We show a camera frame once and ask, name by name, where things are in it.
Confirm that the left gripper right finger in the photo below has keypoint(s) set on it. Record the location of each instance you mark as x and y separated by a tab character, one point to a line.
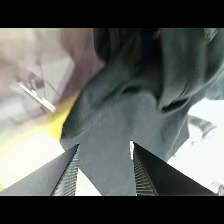
160	176

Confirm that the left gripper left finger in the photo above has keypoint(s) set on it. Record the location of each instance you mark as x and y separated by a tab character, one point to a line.
56	176

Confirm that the dark grey garment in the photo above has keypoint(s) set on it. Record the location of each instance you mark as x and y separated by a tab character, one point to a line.
133	100

